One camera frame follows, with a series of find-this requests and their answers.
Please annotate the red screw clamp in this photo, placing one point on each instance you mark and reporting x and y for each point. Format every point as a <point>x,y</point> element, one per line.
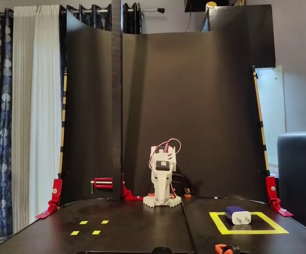
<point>103,183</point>

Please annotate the white pleated curtain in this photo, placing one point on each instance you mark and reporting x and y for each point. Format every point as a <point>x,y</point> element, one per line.
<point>36,105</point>

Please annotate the yellow round object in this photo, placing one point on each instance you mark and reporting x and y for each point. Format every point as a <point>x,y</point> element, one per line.
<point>211,4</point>

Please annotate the white cabinet door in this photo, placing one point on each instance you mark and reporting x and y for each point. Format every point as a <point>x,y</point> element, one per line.
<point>271,105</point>

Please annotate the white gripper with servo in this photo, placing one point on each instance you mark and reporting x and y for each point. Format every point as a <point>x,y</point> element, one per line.
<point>161,185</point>

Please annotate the silver curtain rod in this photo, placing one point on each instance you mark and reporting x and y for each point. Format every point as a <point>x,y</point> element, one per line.
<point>150,10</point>

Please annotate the dark blue patterned curtain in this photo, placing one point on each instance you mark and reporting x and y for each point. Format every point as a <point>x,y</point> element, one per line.
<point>0,105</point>
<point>131,21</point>

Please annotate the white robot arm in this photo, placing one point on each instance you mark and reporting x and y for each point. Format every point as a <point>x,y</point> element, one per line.
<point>148,201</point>

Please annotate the red hinged bracket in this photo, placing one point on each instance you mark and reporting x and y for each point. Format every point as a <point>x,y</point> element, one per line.
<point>56,190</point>
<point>271,188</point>

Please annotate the blue white charger block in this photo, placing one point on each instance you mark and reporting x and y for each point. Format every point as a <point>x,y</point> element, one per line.
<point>241,219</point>

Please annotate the black corrugated backdrop board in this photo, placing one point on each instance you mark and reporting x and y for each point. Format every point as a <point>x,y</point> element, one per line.
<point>195,105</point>

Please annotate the yellow tape square outline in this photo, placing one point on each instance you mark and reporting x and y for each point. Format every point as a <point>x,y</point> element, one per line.
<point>248,232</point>

